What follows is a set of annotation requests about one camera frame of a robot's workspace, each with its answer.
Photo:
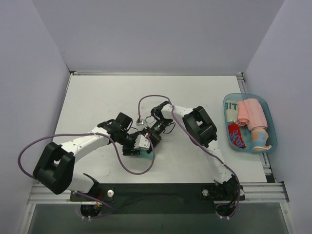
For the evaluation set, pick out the peach blue rolled towel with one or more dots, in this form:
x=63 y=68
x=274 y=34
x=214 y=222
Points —
x=259 y=137

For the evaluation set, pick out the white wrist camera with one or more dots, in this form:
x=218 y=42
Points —
x=142 y=142
x=139 y=122

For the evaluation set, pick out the red blue patterned towel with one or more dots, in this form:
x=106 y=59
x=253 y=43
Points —
x=236 y=136

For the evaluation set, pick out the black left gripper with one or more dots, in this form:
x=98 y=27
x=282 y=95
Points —
x=130 y=150

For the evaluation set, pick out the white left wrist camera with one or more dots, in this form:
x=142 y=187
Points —
x=142 y=142

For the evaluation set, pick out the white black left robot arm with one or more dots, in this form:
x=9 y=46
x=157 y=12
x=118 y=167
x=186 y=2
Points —
x=55 y=168

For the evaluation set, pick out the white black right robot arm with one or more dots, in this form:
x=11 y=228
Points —
x=201 y=130

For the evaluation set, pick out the aluminium front frame rail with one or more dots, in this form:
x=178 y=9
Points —
x=253 y=192

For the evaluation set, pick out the pink rolled towel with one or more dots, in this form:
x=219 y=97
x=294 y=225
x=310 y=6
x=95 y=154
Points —
x=251 y=114

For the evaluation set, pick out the aluminium right frame rail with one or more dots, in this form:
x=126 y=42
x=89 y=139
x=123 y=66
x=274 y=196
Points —
x=263 y=156

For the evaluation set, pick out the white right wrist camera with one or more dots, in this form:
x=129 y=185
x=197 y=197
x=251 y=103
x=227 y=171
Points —
x=139 y=122

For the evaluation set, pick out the yellow teal towel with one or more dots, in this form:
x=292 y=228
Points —
x=146 y=154

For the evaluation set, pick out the white rolled towel blue letters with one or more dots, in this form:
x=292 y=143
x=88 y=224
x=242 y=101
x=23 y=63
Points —
x=231 y=110

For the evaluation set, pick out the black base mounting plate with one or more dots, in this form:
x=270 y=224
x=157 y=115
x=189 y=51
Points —
x=159 y=199

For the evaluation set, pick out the blue plastic basket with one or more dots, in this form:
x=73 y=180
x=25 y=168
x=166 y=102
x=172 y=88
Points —
x=246 y=133

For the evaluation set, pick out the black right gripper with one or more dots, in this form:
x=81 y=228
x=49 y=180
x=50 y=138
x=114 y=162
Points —
x=148 y=134

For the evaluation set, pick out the aluminium frame rail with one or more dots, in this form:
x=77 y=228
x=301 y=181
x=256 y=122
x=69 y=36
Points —
x=253 y=192
x=263 y=156

